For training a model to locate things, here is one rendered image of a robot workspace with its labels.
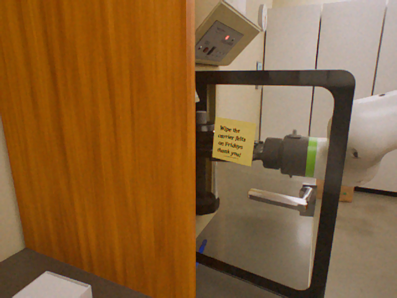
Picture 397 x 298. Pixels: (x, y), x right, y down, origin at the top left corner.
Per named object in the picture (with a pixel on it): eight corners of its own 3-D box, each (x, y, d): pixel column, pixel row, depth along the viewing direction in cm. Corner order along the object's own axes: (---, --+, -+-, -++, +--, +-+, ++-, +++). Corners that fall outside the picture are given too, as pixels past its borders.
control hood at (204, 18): (162, 59, 50) (160, 1, 47) (221, 66, 78) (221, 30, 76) (220, 58, 45) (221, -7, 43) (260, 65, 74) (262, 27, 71)
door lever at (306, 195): (257, 190, 46) (258, 177, 46) (315, 203, 42) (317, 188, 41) (245, 203, 42) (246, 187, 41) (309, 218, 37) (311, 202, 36)
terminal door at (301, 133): (178, 252, 61) (174, 71, 51) (322, 310, 46) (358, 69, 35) (176, 254, 60) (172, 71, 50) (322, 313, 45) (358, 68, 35)
